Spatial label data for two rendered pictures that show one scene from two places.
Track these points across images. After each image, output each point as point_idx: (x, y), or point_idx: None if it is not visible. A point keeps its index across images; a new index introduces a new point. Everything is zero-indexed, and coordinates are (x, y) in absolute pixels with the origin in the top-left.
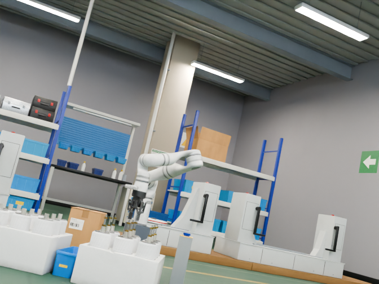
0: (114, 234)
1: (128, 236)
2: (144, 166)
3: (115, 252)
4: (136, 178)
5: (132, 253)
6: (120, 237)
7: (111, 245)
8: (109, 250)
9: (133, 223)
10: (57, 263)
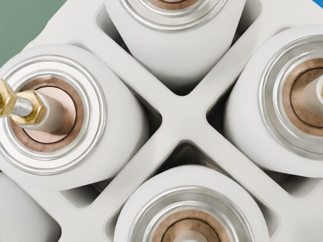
0: (254, 139)
1: (140, 210)
2: None
3: (24, 48)
4: None
5: (78, 208)
6: (21, 58)
7: (235, 131)
8: (72, 29)
9: None
10: None
